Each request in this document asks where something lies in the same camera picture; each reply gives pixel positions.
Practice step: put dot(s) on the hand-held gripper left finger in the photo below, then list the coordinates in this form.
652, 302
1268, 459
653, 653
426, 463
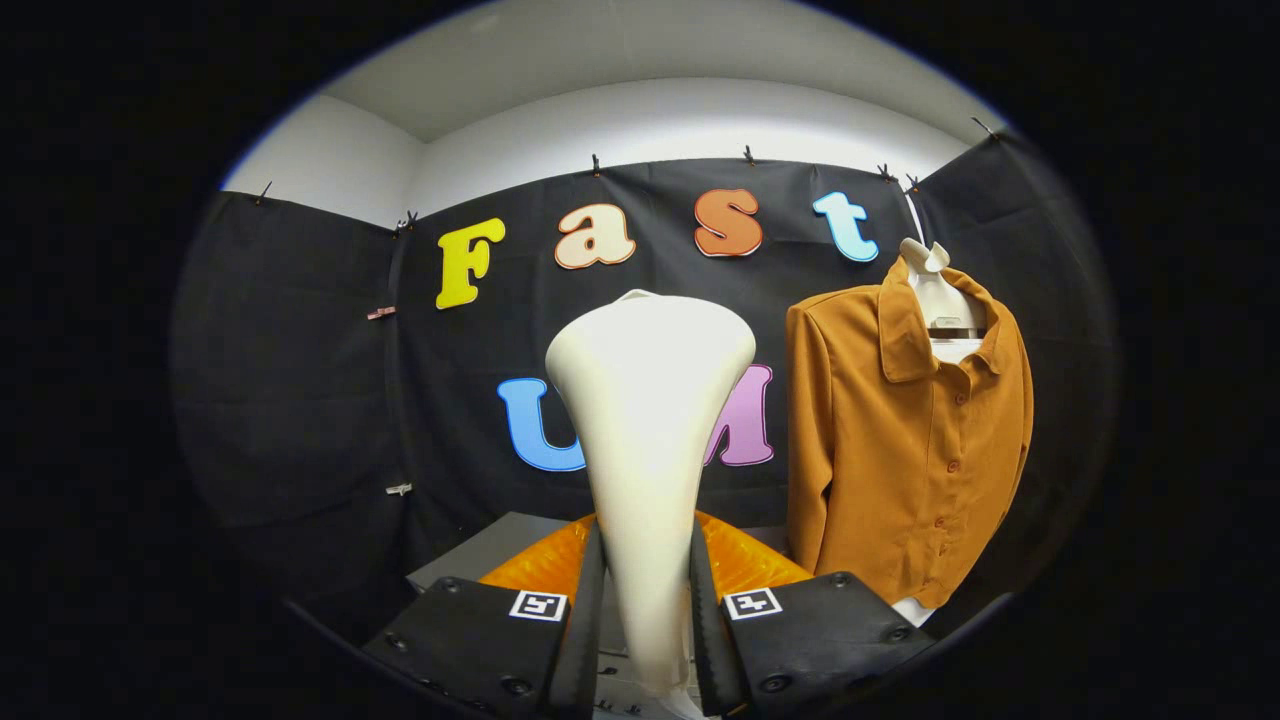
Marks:
590, 610

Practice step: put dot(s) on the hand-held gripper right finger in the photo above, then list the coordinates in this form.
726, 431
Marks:
705, 610

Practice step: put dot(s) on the white garment steamer head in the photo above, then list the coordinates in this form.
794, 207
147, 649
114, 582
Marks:
650, 420

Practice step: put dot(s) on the orange button shirt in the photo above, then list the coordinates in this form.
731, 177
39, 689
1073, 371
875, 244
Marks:
900, 470

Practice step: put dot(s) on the black backdrop cloth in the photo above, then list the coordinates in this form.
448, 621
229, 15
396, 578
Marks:
300, 400

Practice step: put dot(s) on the pink clip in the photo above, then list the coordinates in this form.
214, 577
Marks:
380, 313

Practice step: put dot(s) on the white mannequin torso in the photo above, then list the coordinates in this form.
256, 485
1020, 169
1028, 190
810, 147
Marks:
935, 295

